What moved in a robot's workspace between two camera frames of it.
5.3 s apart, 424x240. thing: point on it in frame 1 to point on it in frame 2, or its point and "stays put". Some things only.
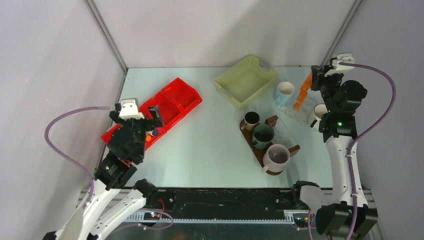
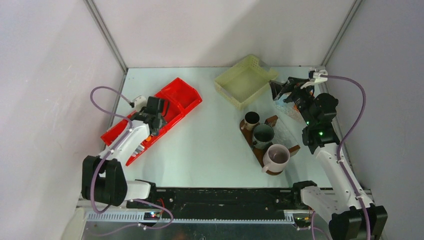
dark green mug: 263,134 stays put
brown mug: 251,119 stays put
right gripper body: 328,85 to 301,96
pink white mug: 275,158 stays put
